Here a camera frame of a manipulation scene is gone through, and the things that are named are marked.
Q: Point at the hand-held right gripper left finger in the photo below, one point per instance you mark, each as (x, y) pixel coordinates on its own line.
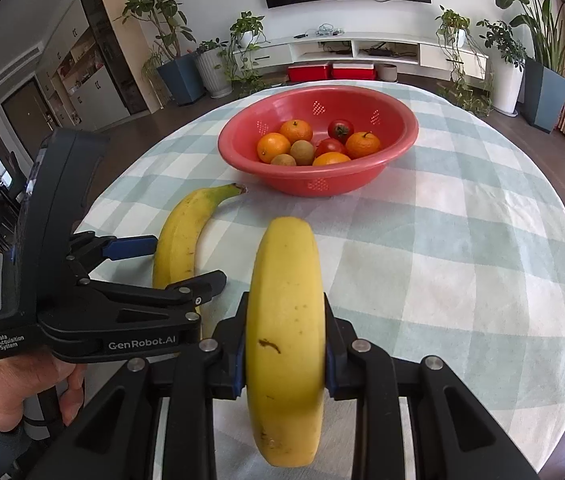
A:
(237, 375)

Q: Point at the green white checkered tablecloth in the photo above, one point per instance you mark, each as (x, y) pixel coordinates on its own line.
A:
(437, 260)

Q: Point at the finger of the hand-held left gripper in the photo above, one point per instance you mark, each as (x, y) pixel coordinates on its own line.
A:
(202, 285)
(132, 246)

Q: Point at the white television cabinet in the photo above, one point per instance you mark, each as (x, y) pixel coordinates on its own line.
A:
(407, 45)

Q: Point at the red storage box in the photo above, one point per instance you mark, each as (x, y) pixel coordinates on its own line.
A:
(309, 73)
(355, 71)

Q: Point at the thick yellow banana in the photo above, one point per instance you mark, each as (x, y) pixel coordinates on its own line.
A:
(287, 310)

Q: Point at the small plant ribbed white pot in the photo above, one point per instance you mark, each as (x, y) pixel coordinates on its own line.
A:
(212, 75)

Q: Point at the large-leaf plant grey planter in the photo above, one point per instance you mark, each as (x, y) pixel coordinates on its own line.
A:
(544, 95)

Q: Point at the tall tree plant blue planter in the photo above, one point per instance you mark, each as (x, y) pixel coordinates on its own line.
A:
(182, 80)

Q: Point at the small brown round fruit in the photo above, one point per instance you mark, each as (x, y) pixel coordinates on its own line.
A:
(283, 160)
(302, 152)

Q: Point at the person's left hand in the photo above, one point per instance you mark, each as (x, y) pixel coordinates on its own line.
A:
(7, 385)

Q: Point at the yellow banana with green stem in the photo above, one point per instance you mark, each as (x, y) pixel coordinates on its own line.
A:
(177, 245)

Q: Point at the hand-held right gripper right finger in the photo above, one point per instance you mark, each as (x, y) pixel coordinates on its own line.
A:
(331, 375)

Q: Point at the small white bin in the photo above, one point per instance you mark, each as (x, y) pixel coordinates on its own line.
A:
(387, 73)

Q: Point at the umbrella plant white pot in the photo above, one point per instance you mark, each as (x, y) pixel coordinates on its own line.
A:
(507, 80)

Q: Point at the orange mandarin with stem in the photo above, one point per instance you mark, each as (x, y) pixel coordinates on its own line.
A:
(363, 145)

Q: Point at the brown wooden door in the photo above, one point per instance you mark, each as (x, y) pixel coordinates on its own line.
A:
(30, 110)

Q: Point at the wooden display cabinet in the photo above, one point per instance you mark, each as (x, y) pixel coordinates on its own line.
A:
(97, 60)

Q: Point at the red plastic colander bowl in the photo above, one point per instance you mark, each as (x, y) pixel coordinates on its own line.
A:
(387, 165)

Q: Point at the trailing pothos white pot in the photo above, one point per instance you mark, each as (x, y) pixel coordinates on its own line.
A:
(247, 30)
(454, 30)

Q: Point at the black set-top box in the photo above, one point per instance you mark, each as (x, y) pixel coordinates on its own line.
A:
(380, 51)

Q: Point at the red tomato with calyx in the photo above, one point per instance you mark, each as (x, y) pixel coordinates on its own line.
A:
(341, 130)

